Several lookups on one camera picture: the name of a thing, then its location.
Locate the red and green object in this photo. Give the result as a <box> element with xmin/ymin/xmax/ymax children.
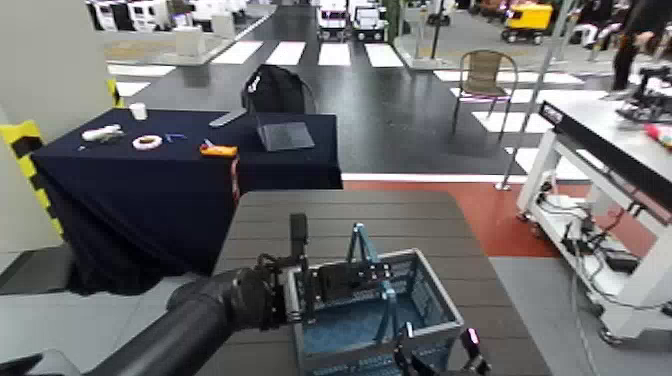
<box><xmin>644</xmin><ymin>123</ymin><xmax>672</xmax><ymax>149</ymax></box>

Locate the grey flat bar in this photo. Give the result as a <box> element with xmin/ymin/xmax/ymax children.
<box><xmin>208</xmin><ymin>109</ymin><xmax>248</xmax><ymax>129</ymax></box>

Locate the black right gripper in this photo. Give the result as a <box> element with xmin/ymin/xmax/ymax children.
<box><xmin>393</xmin><ymin>321</ymin><xmax>495</xmax><ymax>376</ymax></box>

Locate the white vehicle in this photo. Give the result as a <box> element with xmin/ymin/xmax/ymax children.
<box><xmin>350</xmin><ymin>2</ymin><xmax>389</xmax><ymax>42</ymax></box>
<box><xmin>315</xmin><ymin>0</ymin><xmax>349</xmax><ymax>42</ymax></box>

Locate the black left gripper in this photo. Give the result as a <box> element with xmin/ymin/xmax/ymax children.
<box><xmin>245</xmin><ymin>212</ymin><xmax>364</xmax><ymax>331</ymax></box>

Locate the large yellow black corner guard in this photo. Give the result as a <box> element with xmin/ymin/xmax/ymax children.
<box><xmin>0</xmin><ymin>120</ymin><xmax>65</xmax><ymax>237</ymax></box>

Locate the grey crate with blue handles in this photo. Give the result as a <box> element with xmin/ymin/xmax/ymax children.
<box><xmin>285</xmin><ymin>221</ymin><xmax>466</xmax><ymax>376</ymax></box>

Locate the red white strap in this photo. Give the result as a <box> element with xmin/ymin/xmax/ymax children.
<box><xmin>229</xmin><ymin>156</ymin><xmax>243</xmax><ymax>203</ymax></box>

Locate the white tape roll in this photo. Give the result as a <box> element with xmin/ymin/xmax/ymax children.
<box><xmin>132</xmin><ymin>134</ymin><xmax>164</xmax><ymax>151</ymax></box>

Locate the white plastic toy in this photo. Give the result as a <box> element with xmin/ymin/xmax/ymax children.
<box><xmin>81</xmin><ymin>124</ymin><xmax>126</xmax><ymax>143</ymax></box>

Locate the white plinth block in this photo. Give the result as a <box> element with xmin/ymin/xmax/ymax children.
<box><xmin>174</xmin><ymin>26</ymin><xmax>207</xmax><ymax>58</ymax></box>

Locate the white equipment cart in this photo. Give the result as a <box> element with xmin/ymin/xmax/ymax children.
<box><xmin>515</xmin><ymin>89</ymin><xmax>672</xmax><ymax>348</ymax></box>

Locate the yellow delivery vehicle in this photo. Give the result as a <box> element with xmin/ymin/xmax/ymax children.
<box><xmin>499</xmin><ymin>2</ymin><xmax>554</xmax><ymax>46</ymax></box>

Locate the tan metal frame chair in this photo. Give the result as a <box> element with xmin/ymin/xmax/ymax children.
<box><xmin>451</xmin><ymin>49</ymin><xmax>520</xmax><ymax>143</ymax></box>

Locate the person in dark clothes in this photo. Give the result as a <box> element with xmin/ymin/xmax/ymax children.
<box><xmin>611</xmin><ymin>0</ymin><xmax>672</xmax><ymax>93</ymax></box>

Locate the black power adapter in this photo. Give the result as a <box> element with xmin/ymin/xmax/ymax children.
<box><xmin>603</xmin><ymin>250</ymin><xmax>642</xmax><ymax>274</ymax></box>

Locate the black backpack on chair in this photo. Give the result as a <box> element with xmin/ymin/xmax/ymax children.
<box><xmin>240</xmin><ymin>64</ymin><xmax>319</xmax><ymax>116</ymax></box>

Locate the black device on cart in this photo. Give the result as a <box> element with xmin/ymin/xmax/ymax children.
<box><xmin>616</xmin><ymin>65</ymin><xmax>672</xmax><ymax>125</ymax></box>

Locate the small yellow black corner guard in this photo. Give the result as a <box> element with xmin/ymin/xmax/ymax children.
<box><xmin>106</xmin><ymin>77</ymin><xmax>125</xmax><ymax>109</ymax></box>

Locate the grey closed laptop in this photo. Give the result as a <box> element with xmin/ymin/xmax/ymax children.
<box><xmin>255</xmin><ymin>121</ymin><xmax>316</xmax><ymax>153</ymax></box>

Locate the black cable bundle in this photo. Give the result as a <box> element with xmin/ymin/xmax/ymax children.
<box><xmin>558</xmin><ymin>201</ymin><xmax>644</xmax><ymax>264</ymax></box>

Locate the black tablecloth covered table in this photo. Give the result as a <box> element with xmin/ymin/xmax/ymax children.
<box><xmin>30</xmin><ymin>108</ymin><xmax>344</xmax><ymax>296</ymax></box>

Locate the orange utility knife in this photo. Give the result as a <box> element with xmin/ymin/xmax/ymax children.
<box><xmin>199</xmin><ymin>139</ymin><xmax>239</xmax><ymax>159</ymax></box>

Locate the silver metal pole stand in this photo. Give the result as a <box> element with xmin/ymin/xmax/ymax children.
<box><xmin>494</xmin><ymin>0</ymin><xmax>575</xmax><ymax>191</ymax></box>

